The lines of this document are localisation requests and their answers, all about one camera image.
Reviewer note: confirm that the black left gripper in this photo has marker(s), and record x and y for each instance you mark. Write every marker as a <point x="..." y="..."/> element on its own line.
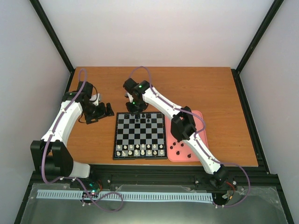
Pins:
<point x="103" y="113"/>

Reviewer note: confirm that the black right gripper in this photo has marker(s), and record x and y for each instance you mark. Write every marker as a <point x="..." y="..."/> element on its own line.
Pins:
<point x="132" y="111"/>

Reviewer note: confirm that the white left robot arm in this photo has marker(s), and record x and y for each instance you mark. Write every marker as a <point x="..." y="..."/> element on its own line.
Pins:
<point x="50" y="154"/>

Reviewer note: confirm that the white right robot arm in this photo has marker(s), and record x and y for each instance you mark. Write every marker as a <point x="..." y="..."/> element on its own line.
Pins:
<point x="183" y="127"/>

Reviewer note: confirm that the white back rank pieces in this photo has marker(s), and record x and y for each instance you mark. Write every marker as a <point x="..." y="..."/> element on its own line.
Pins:
<point x="142" y="153"/>

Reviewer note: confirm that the black white chessboard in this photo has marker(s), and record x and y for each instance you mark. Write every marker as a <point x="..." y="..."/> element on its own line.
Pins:
<point x="128" y="132"/>

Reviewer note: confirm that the white pawn row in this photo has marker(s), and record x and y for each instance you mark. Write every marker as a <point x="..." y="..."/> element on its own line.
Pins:
<point x="140" y="147"/>

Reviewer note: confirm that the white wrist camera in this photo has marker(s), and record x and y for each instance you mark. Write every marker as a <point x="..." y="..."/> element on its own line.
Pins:
<point x="96" y="98"/>

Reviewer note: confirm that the black right frame post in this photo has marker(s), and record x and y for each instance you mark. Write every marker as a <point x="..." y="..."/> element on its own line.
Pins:
<point x="259" y="34"/>

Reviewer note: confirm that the black frame post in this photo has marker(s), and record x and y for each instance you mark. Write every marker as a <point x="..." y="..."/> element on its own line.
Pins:
<point x="52" y="34"/>
<point x="259" y="34"/>

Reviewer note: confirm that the light blue cable duct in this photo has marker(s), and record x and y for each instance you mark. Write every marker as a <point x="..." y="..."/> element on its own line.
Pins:
<point x="127" y="196"/>

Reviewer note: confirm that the black aluminium base frame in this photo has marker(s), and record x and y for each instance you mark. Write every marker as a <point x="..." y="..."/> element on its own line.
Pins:
<point x="258" y="198"/>

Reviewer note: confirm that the black left frame post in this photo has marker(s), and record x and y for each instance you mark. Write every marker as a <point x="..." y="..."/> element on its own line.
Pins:
<point x="52" y="34"/>

